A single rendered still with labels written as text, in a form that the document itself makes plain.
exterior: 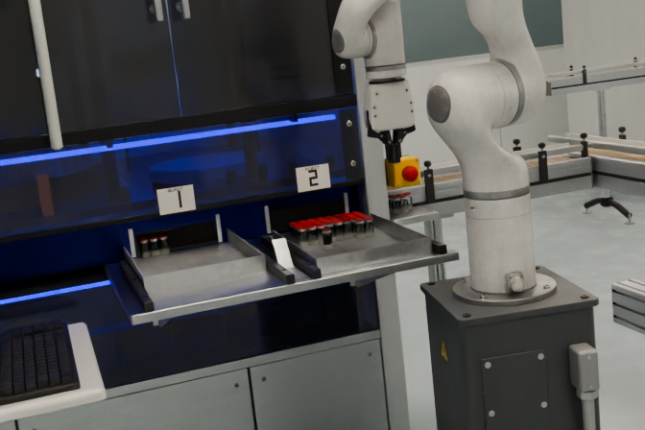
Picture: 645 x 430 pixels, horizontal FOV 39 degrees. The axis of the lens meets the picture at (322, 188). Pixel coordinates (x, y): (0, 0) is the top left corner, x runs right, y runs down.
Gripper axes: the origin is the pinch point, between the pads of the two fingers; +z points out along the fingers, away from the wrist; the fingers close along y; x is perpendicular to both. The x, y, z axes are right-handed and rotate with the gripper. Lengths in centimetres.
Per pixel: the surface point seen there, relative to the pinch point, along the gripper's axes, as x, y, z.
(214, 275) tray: -8.9, 39.4, 21.3
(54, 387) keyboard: 18, 75, 29
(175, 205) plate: -35, 42, 10
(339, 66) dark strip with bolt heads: -35.4, -2.8, -17.8
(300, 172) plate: -34.8, 10.1, 6.4
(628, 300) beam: -37, -84, 59
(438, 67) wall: -495, -256, 12
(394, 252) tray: 2.5, 3.1, 20.6
